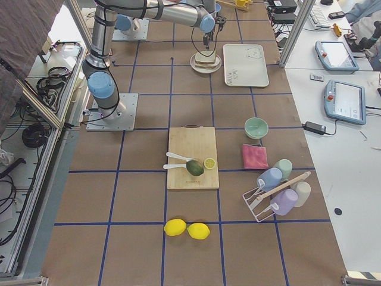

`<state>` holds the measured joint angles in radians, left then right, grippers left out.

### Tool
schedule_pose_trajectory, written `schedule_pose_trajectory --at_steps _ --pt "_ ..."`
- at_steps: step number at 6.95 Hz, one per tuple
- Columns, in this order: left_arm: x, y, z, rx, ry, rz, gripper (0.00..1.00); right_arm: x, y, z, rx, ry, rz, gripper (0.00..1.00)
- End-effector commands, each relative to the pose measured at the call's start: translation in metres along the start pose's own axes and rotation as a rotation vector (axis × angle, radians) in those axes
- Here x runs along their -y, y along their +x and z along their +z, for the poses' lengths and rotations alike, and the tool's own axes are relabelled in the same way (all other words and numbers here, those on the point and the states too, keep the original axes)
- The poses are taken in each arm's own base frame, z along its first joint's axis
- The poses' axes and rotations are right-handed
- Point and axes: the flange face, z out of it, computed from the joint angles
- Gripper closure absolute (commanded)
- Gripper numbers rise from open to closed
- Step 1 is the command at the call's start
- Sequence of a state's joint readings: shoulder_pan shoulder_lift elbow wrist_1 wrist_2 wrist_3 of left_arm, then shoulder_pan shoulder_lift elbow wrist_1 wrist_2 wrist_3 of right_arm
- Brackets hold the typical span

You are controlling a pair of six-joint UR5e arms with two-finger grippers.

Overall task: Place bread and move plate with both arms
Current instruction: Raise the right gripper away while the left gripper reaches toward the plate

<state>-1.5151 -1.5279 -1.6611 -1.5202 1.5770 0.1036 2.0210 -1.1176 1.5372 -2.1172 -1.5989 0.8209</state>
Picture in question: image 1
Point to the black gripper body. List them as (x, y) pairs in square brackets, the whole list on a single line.
[(212, 34)]

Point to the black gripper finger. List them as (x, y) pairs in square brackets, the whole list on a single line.
[(206, 41)]

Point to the bread slice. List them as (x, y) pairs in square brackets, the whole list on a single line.
[(207, 66), (205, 57)]

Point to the white round plate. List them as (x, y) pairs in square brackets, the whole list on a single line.
[(192, 61)]

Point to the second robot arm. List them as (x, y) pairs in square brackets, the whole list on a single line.
[(126, 23)]

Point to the bread slice on plate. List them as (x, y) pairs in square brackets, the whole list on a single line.
[(207, 66)]

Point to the yellow toy object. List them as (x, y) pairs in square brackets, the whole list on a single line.
[(242, 5)]

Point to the white rectangular tray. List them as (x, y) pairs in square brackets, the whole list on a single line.
[(245, 65)]

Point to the white keyboard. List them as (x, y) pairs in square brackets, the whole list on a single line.
[(318, 19)]

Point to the green bowl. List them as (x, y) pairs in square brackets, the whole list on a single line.
[(255, 128)]

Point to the wooden cutting board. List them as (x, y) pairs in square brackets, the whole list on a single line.
[(199, 143)]

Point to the teach pendant far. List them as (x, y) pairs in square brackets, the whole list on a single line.
[(336, 57)]

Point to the teach pendant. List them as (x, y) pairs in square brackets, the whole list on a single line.
[(336, 57), (345, 101)]

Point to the white spoon upper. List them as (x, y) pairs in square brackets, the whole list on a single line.
[(173, 155)]

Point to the white spoon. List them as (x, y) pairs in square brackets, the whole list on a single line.
[(173, 155), (173, 166)]

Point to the lemon half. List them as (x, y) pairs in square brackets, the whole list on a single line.
[(209, 163)]

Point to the pink cloth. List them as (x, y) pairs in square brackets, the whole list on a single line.
[(254, 157)]

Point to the white spoon lower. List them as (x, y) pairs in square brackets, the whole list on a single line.
[(173, 166)]

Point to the green avocado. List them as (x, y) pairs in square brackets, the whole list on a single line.
[(195, 168)]

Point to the black power adapter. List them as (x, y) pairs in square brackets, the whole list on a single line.
[(314, 128)]

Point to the teach pendant near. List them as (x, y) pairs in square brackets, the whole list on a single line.
[(345, 101)]

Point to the green cup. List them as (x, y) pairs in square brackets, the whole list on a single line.
[(285, 166)]

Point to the blue cup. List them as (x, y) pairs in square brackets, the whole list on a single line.
[(269, 179)]

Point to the wooden rack rod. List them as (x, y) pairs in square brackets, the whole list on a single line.
[(301, 177)]

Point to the beige cup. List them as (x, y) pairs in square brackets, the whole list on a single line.
[(303, 190)]

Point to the grey fabric cover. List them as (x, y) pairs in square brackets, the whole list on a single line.
[(24, 29)]

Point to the purple cup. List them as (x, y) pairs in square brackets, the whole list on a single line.
[(283, 202)]

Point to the yellow lemon left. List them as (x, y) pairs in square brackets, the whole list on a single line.
[(174, 227)]

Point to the yellow lemon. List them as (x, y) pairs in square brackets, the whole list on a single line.
[(198, 231), (174, 227)]

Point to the yellow lemon right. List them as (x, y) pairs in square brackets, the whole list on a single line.
[(198, 231)]

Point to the aluminium frame post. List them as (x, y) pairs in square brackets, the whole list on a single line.
[(301, 18)]

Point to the white wire cup rack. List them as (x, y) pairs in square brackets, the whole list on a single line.
[(257, 205)]

